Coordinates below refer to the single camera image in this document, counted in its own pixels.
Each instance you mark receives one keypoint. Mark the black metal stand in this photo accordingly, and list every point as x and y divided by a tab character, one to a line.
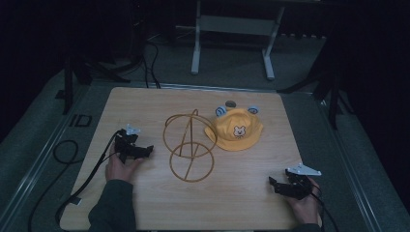
69	80
332	93

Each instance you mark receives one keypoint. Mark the grey round disc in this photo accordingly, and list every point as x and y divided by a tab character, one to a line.
230	103

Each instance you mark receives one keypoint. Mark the person's left hand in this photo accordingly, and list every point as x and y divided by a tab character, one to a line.
121	169

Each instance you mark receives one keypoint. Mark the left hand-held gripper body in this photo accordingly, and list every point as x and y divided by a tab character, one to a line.
124	145

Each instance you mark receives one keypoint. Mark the white metal stand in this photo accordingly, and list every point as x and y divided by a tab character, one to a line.
235	24

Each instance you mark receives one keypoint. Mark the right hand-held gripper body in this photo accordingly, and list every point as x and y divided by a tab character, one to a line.
299	187

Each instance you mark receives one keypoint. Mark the yellow bear hat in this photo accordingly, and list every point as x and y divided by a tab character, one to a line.
235	130

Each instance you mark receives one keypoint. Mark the person's right hand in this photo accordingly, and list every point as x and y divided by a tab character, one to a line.
306	209

